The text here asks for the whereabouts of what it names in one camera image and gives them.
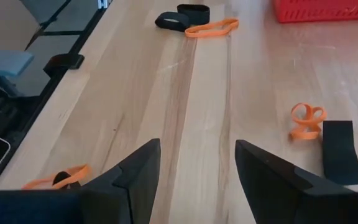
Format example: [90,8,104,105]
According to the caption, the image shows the red plastic basket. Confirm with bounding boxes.
[273,0,358,24]

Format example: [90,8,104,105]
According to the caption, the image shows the blue-grey chair seat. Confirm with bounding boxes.
[0,49,35,78]

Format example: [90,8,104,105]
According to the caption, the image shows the orange rubber band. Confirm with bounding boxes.
[184,17,240,39]
[21,164,92,191]
[288,102,328,141]

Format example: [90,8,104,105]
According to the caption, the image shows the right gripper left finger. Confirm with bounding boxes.
[0,138,162,224]

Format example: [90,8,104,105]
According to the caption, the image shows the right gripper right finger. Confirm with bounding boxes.
[234,139,358,224]

